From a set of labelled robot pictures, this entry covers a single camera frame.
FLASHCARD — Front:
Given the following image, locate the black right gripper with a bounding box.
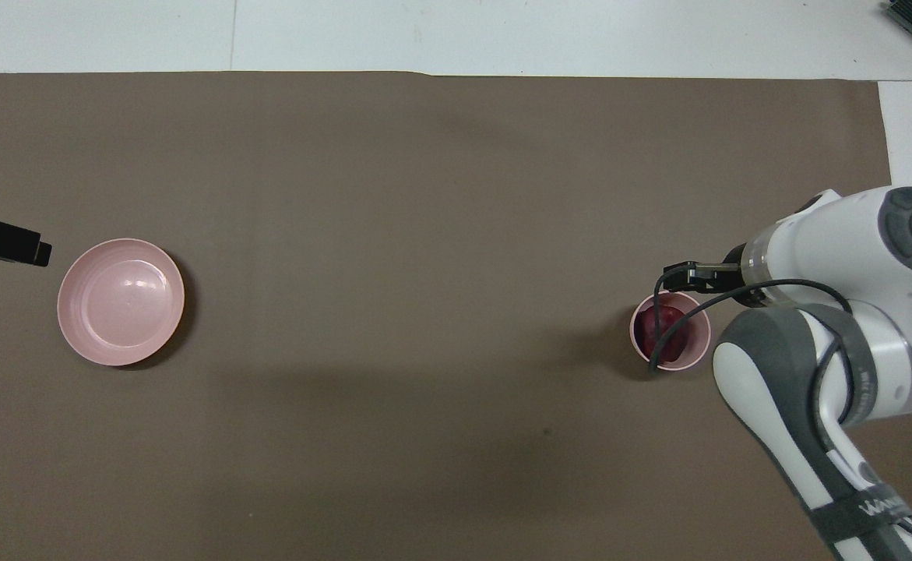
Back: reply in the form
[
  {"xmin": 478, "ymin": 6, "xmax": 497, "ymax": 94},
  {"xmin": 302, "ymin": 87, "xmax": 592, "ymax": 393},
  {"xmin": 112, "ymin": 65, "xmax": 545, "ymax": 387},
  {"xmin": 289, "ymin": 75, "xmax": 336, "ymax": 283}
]
[{"xmin": 661, "ymin": 242, "xmax": 762, "ymax": 309}]

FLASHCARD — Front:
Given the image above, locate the pink plate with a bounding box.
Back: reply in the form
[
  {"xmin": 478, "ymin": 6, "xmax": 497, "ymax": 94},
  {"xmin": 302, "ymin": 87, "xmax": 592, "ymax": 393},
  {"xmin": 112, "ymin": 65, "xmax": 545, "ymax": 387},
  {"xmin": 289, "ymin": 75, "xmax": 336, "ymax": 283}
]
[{"xmin": 56, "ymin": 238, "xmax": 186, "ymax": 368}]

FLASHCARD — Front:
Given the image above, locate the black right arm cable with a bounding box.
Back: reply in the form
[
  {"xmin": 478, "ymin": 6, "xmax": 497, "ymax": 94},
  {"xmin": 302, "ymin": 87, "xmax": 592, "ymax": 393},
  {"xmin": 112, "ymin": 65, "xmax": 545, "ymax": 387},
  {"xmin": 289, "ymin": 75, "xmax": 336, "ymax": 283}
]
[{"xmin": 647, "ymin": 269, "xmax": 912, "ymax": 556}]

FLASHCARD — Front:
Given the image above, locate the brown table mat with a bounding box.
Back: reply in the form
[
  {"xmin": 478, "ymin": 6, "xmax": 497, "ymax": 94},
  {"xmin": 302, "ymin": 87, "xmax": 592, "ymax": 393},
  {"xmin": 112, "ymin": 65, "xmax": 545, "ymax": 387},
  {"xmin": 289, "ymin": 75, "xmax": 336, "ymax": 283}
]
[{"xmin": 0, "ymin": 71, "xmax": 912, "ymax": 561}]

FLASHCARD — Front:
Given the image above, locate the dark red apple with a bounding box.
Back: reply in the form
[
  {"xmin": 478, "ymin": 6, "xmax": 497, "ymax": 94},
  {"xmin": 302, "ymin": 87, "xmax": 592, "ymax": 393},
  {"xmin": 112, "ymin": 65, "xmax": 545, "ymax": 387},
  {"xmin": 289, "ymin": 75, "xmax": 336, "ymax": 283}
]
[{"xmin": 634, "ymin": 305, "xmax": 691, "ymax": 364}]

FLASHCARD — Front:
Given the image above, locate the small pink bowl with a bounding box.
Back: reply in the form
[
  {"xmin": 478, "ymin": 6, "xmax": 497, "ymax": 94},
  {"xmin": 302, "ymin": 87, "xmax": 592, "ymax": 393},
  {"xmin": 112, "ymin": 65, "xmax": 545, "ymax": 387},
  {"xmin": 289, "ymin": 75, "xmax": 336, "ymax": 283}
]
[{"xmin": 629, "ymin": 290, "xmax": 713, "ymax": 374}]

